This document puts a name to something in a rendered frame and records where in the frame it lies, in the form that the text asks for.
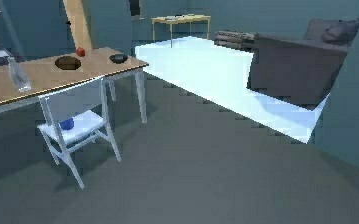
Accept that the black bowl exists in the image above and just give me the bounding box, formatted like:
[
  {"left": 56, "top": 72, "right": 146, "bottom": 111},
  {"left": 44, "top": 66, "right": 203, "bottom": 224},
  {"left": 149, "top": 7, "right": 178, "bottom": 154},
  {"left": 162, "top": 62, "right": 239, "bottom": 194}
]
[{"left": 108, "top": 53, "right": 129, "bottom": 65}]

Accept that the dark striped low bench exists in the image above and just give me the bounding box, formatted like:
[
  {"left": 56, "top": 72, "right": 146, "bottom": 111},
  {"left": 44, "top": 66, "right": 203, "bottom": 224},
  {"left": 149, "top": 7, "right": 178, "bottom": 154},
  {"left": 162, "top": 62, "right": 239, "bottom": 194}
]
[{"left": 214, "top": 30, "right": 257, "bottom": 52}]

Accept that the small yellow wooden table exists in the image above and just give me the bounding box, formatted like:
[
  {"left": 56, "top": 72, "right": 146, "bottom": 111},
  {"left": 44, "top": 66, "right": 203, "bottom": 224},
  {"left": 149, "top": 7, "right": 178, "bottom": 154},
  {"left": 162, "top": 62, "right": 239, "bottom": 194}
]
[{"left": 150, "top": 13, "right": 212, "bottom": 48}]

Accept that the white chair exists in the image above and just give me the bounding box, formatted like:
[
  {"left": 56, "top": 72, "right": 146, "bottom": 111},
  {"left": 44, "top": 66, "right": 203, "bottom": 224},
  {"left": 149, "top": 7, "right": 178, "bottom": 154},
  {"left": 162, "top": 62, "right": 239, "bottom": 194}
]
[{"left": 36, "top": 77, "right": 122, "bottom": 190}]

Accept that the blue bowl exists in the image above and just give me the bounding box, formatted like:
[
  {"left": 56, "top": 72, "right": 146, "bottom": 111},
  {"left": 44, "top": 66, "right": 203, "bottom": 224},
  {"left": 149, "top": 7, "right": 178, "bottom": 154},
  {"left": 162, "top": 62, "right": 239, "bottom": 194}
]
[{"left": 59, "top": 117, "right": 75, "bottom": 131}]

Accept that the brown round plate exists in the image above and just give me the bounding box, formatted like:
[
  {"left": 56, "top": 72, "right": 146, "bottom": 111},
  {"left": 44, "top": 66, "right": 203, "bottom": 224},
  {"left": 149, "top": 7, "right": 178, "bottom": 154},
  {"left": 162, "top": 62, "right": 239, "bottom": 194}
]
[{"left": 54, "top": 55, "right": 82, "bottom": 72}]

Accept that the dark grey sofa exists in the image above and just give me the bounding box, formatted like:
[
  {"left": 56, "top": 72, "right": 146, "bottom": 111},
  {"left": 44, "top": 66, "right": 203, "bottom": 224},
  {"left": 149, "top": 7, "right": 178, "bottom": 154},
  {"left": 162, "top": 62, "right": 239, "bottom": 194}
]
[{"left": 246, "top": 14, "right": 359, "bottom": 111}]

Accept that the wooden table with white legs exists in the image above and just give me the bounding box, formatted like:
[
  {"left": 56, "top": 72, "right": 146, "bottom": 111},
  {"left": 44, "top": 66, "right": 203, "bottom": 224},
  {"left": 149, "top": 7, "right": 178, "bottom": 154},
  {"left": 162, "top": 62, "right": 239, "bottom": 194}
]
[{"left": 0, "top": 46, "right": 150, "bottom": 125}]

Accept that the clear glass bottle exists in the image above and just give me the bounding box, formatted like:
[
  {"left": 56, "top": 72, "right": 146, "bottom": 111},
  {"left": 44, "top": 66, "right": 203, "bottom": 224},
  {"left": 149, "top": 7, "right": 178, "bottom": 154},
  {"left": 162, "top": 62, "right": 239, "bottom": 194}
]
[{"left": 7, "top": 56, "right": 33, "bottom": 93}]

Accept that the dark grey cushion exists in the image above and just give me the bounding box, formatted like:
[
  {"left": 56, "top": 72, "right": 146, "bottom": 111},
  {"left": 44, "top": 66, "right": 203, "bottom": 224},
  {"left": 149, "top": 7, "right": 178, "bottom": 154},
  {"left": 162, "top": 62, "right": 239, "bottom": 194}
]
[{"left": 321, "top": 18, "right": 359, "bottom": 45}]

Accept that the dark framed wall picture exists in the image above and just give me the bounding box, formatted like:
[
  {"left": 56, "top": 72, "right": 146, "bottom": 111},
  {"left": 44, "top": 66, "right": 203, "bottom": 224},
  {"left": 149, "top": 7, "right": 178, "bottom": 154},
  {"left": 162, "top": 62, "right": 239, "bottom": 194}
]
[{"left": 129, "top": 0, "right": 142, "bottom": 17}]

